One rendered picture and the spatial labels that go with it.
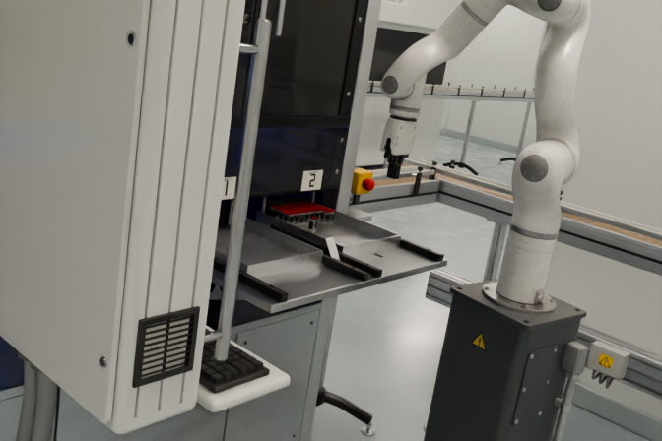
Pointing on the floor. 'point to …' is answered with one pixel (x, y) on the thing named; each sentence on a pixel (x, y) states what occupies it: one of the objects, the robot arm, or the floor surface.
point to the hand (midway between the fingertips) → (393, 170)
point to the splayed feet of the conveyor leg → (348, 409)
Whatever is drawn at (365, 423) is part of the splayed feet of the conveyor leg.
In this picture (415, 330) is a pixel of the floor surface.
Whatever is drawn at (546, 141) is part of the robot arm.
